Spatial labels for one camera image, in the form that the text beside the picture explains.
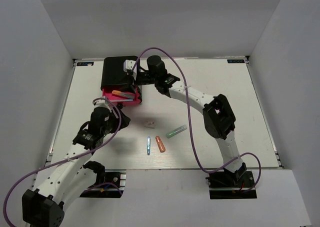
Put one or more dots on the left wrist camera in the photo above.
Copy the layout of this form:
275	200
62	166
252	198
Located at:
105	103

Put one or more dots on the black drawer cabinet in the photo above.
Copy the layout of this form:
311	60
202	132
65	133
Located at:
113	72

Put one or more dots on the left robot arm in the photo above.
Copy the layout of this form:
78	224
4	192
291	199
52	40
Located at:
46	205

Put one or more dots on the blue pen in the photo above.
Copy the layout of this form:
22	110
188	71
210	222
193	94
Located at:
148	145

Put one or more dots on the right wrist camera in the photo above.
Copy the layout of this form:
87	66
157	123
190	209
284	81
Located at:
130	66

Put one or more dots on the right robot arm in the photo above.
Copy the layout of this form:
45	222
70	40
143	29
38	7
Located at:
219	119

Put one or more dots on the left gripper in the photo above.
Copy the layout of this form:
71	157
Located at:
117	120

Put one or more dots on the orange capped highlighter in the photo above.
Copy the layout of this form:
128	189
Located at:
121	94

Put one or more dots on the white eraser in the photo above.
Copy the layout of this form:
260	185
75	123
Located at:
150	124

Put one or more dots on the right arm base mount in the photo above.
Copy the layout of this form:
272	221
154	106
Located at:
222	187

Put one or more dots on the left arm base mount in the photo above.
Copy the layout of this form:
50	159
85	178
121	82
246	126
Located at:
109	184

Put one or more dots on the green capped highlighter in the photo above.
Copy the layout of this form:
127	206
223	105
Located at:
176	131

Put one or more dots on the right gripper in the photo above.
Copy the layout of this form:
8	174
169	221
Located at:
133	83

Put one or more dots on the pink top drawer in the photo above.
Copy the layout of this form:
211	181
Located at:
107	92

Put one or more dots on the blue capped highlighter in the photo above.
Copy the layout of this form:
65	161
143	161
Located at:
126	99

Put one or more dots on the left blue corner label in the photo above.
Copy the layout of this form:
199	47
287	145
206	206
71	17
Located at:
85	64

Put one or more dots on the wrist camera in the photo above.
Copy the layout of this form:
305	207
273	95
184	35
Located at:
130	66
105	103

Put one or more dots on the blue corner label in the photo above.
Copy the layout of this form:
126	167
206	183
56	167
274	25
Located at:
235	61
85	64

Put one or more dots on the right blue corner label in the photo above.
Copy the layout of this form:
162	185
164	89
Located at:
235	61

